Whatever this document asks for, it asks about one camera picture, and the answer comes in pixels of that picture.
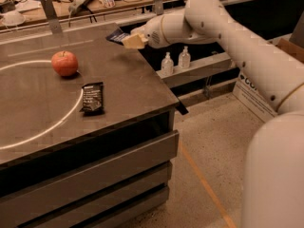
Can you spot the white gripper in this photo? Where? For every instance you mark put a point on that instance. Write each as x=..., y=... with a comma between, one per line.
x=152, y=32

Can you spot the blue rxbar blueberry wrapper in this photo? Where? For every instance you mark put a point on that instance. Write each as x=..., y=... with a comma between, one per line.
x=116, y=36

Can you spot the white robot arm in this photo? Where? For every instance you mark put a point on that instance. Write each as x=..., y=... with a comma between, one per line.
x=273, y=189

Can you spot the black rxbar chocolate wrapper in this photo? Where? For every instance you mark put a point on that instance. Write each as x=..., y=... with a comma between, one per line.
x=93, y=98

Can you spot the left clear sanitizer bottle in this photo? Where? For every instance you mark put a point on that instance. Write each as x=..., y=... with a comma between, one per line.
x=167, y=65

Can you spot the clear sanitizer bottle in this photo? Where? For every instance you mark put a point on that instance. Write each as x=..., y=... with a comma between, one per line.
x=184, y=58
x=167, y=65

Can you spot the right clear sanitizer bottle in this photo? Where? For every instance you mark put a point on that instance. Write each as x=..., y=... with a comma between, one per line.
x=184, y=58

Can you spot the white power strip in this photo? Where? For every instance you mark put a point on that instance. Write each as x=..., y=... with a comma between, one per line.
x=77, y=5

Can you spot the red apple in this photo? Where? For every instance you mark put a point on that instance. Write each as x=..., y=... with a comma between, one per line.
x=65, y=63

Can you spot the grey metal ledge shelf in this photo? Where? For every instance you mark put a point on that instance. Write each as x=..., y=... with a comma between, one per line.
x=199, y=69

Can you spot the cardboard box with logo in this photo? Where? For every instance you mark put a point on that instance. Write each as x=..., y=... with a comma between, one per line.
x=248, y=94

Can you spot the white face mask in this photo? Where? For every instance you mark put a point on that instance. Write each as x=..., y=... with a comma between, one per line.
x=12, y=18

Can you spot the grey counter cabinet with drawers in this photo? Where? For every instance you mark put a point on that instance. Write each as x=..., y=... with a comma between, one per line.
x=62, y=168

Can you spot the metal railing post left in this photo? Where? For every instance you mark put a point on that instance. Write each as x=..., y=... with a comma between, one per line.
x=51, y=16

